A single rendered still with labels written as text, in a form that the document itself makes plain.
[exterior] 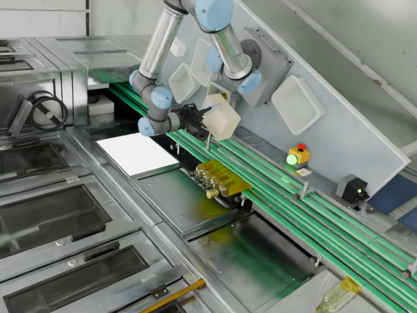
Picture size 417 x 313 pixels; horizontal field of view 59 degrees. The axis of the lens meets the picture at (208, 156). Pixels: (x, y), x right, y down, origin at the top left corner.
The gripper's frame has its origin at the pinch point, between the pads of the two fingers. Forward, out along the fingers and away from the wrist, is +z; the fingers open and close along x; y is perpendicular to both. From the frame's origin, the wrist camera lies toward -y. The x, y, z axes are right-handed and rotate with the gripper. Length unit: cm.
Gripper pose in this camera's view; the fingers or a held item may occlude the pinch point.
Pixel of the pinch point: (216, 117)
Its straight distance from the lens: 160.4
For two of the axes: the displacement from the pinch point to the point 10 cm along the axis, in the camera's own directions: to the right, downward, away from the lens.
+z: 7.7, -2.1, 6.0
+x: -3.4, 6.6, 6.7
